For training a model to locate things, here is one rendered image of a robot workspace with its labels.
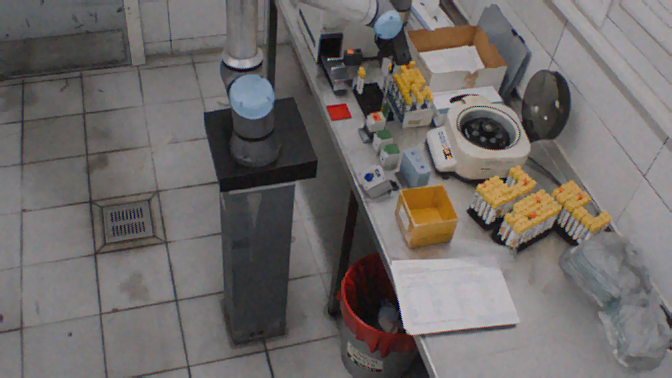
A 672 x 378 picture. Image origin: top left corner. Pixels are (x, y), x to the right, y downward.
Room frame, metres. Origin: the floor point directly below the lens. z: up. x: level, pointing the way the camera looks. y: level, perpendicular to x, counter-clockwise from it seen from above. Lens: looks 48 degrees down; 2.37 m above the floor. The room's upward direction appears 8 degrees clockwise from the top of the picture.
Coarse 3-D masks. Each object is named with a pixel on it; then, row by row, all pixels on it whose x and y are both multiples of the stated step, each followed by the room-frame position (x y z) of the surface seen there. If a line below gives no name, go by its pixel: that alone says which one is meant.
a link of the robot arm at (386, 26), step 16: (304, 0) 1.44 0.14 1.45; (320, 0) 1.46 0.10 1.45; (336, 0) 1.47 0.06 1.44; (352, 0) 1.50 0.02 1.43; (368, 0) 1.53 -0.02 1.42; (384, 0) 1.59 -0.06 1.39; (352, 16) 1.49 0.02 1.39; (368, 16) 1.51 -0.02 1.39; (384, 16) 1.52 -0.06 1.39; (384, 32) 1.51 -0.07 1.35
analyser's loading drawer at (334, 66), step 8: (328, 48) 2.00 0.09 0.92; (320, 56) 1.95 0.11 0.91; (328, 56) 1.95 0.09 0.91; (336, 56) 1.96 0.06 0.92; (328, 64) 1.89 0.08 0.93; (336, 64) 1.90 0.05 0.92; (328, 72) 1.86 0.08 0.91; (336, 72) 1.85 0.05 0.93; (344, 72) 1.86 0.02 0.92; (336, 80) 1.80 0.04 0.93; (344, 80) 1.81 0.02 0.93; (352, 80) 1.82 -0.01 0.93; (336, 88) 1.80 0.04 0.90; (344, 88) 1.81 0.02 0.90; (352, 88) 1.82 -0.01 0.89
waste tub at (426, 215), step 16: (400, 192) 1.30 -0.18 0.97; (416, 192) 1.32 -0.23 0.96; (432, 192) 1.34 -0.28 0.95; (400, 208) 1.28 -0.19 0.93; (416, 208) 1.33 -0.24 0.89; (432, 208) 1.34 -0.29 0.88; (448, 208) 1.29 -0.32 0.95; (400, 224) 1.26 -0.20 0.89; (416, 224) 1.19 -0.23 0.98; (432, 224) 1.20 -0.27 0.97; (448, 224) 1.22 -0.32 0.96; (416, 240) 1.19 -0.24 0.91; (432, 240) 1.21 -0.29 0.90; (448, 240) 1.23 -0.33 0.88
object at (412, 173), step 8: (408, 152) 1.46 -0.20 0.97; (416, 152) 1.47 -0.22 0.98; (408, 160) 1.44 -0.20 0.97; (416, 160) 1.43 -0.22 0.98; (424, 160) 1.44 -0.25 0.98; (400, 168) 1.47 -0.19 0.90; (408, 168) 1.43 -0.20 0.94; (416, 168) 1.40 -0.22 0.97; (424, 168) 1.41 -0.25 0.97; (400, 176) 1.45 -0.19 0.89; (408, 176) 1.42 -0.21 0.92; (416, 176) 1.39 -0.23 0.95; (424, 176) 1.39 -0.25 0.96; (408, 184) 1.41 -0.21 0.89; (416, 184) 1.38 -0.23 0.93; (424, 184) 1.40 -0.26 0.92
